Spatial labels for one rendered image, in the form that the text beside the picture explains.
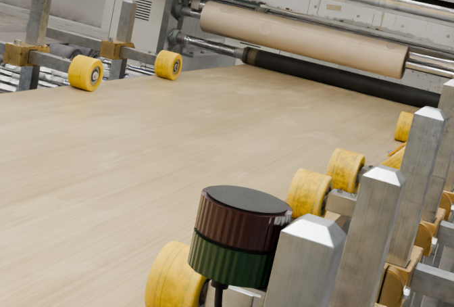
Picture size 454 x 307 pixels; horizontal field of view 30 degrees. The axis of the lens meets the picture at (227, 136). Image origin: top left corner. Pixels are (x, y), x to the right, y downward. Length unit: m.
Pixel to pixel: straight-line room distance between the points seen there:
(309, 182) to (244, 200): 0.80
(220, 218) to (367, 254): 0.28
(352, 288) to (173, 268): 0.19
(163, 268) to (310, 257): 0.37
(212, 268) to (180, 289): 0.34
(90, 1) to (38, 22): 8.69
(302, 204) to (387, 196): 0.58
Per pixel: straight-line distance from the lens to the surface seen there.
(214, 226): 0.53
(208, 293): 0.88
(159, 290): 0.88
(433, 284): 1.08
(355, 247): 0.78
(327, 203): 1.34
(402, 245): 1.03
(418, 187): 1.01
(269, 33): 3.21
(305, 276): 0.53
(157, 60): 2.50
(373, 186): 0.76
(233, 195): 0.55
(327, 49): 3.15
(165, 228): 1.19
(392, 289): 1.02
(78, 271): 1.00
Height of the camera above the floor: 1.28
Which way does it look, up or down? 12 degrees down
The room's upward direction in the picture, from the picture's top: 12 degrees clockwise
